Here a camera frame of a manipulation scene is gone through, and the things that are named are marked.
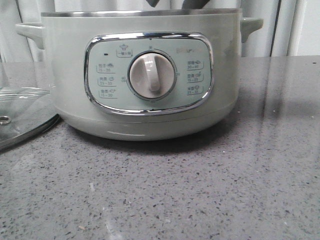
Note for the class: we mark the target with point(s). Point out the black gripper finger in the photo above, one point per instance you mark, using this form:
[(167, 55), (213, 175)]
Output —
[(152, 3), (194, 4)]

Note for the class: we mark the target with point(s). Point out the glass pot lid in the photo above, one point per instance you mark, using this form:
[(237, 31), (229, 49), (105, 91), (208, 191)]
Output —
[(24, 113)]

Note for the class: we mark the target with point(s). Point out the pale green electric pot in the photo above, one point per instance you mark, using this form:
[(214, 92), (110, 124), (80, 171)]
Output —
[(88, 55)]

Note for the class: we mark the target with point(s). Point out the white pot timer knob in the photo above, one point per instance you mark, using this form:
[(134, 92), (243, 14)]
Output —
[(152, 75)]

